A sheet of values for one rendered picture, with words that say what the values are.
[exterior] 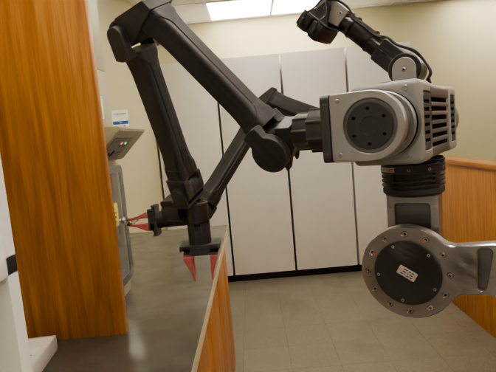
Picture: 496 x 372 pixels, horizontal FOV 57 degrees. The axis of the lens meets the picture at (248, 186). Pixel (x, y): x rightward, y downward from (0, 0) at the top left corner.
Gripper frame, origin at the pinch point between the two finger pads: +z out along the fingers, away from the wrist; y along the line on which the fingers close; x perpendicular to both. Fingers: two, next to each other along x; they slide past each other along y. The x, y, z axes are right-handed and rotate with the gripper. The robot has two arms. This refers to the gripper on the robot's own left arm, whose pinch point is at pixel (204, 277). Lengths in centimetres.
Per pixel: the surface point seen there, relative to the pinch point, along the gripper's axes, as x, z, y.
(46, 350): 7.6, 12.7, 39.4
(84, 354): 4.8, 16.0, 31.5
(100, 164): -6.0, -30.8, 25.0
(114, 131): -14.1, -39.2, 22.4
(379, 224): -322, 67, -136
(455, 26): -369, -122, -239
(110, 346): 1.5, 16.0, 25.9
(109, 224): -5.7, -14.9, 24.4
